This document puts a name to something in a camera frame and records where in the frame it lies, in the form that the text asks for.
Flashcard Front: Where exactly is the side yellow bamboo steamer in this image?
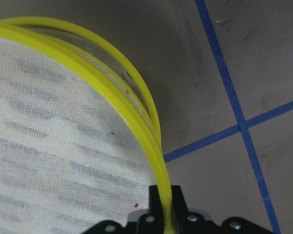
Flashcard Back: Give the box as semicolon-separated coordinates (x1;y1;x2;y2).
0;34;174;234

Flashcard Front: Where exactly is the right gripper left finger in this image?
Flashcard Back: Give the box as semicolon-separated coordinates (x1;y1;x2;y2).
148;185;164;219

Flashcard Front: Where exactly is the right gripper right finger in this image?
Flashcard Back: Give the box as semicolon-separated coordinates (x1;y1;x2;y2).
171;185;188;219

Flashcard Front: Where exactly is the centre yellow bamboo steamer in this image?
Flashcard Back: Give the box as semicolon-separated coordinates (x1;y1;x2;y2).
0;16;162;149

